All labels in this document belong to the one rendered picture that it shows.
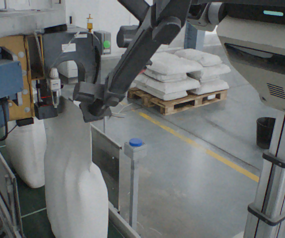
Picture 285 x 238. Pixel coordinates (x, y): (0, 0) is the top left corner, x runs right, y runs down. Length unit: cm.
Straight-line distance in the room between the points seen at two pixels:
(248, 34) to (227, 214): 170
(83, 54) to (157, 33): 71
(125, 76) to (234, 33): 38
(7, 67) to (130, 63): 36
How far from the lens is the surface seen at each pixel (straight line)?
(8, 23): 105
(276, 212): 141
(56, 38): 127
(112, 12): 608
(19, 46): 124
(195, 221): 239
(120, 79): 87
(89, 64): 135
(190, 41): 724
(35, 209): 188
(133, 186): 159
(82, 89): 98
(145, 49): 75
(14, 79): 99
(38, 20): 118
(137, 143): 146
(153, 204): 249
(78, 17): 510
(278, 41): 97
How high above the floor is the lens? 153
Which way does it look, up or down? 23 degrees down
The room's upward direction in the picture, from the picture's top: 3 degrees clockwise
